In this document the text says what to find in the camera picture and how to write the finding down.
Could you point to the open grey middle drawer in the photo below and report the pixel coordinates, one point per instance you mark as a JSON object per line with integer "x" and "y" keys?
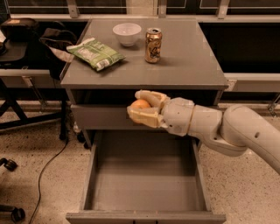
{"x": 144, "y": 177}

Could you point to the orange fruit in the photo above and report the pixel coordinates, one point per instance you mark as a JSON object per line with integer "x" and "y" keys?
{"x": 140, "y": 104}

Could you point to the grey drawer cabinet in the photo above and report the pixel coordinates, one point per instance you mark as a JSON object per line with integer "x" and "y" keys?
{"x": 187, "y": 66}

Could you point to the black chair caster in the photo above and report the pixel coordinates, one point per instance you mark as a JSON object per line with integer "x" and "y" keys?
{"x": 16, "y": 214}
{"x": 8, "y": 164}

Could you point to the green chip bag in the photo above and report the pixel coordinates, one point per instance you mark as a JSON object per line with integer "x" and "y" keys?
{"x": 98, "y": 55}

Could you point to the dark jacket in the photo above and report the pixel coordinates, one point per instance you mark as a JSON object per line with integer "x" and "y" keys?
{"x": 56, "y": 42}

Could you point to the black chair caster lower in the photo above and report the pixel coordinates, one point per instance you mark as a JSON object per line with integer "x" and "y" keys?
{"x": 16, "y": 214}

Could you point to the gold soda can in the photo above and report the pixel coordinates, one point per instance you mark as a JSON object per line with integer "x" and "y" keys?
{"x": 153, "y": 40}

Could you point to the white ceramic bowl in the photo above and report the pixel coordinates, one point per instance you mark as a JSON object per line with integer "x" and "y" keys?
{"x": 127, "y": 33}

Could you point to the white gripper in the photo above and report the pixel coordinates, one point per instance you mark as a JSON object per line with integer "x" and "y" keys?
{"x": 177, "y": 115}

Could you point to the closed grey top drawer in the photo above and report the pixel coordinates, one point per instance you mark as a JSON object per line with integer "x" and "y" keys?
{"x": 99, "y": 117}

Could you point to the black chair caster upper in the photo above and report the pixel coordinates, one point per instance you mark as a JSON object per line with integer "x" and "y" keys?
{"x": 8, "y": 164}

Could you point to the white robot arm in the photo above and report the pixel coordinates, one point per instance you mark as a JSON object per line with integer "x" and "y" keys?
{"x": 230, "y": 132}

